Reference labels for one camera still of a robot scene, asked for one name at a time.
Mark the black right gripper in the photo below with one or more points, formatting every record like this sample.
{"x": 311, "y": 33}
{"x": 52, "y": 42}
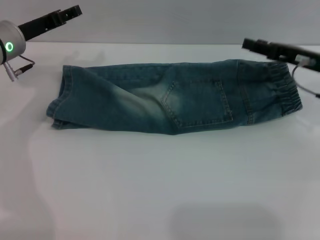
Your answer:
{"x": 290, "y": 52}

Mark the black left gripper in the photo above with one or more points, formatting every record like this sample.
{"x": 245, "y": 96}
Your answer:
{"x": 40, "y": 23}

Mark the blue denim shorts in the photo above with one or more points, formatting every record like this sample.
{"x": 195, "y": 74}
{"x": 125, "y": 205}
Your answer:
{"x": 175, "y": 100}

